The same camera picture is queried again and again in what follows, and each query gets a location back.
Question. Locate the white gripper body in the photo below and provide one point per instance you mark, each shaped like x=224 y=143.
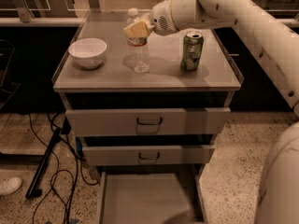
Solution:
x=160 y=19

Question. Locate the clear plastic water bottle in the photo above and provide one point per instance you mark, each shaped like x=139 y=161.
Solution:
x=138 y=46

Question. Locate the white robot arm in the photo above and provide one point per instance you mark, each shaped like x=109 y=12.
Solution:
x=276 y=48

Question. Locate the grey drawer cabinet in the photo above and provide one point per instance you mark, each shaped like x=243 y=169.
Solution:
x=115 y=85

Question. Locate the grey top drawer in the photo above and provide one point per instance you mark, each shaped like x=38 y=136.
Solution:
x=165 y=121

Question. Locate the grey drawer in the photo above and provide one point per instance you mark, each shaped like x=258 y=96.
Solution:
x=158 y=198
x=165 y=121
x=147 y=155

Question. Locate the grey middle drawer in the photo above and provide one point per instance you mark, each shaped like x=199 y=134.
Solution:
x=147 y=155

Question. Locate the grey bottom drawer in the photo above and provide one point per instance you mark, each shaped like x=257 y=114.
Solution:
x=158 y=198

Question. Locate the green soda can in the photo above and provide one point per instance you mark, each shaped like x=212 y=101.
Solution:
x=192 y=50

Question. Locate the white ceramic bowl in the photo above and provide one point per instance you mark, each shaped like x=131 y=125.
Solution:
x=89 y=53

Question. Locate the black floor bar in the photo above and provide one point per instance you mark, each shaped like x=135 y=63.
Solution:
x=34 y=191

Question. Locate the white shoe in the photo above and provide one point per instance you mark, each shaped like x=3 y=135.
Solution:
x=10 y=185

